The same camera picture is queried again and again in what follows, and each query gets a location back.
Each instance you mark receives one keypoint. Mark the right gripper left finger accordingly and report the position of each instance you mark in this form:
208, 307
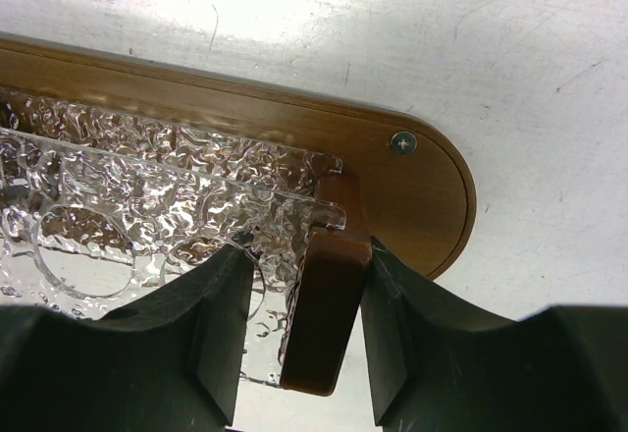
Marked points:
168, 361

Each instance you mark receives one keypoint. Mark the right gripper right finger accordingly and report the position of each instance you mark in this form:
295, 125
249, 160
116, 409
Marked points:
437, 362

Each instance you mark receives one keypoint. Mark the clear rack with brown ends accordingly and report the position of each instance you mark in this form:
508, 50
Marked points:
100, 208

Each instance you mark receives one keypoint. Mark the brown wooden oval tray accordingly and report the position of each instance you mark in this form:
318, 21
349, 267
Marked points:
418, 191

